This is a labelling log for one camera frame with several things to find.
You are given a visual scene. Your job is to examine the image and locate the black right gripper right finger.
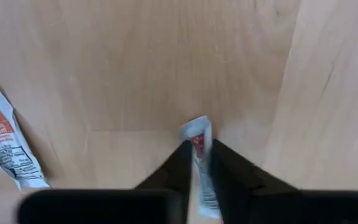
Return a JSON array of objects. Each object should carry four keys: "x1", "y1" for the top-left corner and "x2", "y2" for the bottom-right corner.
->
[{"x1": 211, "y1": 139, "x2": 358, "y2": 224}]

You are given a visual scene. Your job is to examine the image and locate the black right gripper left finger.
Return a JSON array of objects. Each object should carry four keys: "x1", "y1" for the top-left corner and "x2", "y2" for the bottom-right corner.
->
[{"x1": 17, "y1": 140, "x2": 194, "y2": 224}]

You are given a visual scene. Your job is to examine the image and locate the white red bandage packet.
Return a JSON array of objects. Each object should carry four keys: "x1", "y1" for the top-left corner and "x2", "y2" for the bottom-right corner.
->
[
  {"x1": 0, "y1": 86, "x2": 51, "y2": 190},
  {"x1": 178, "y1": 115, "x2": 222, "y2": 219}
]

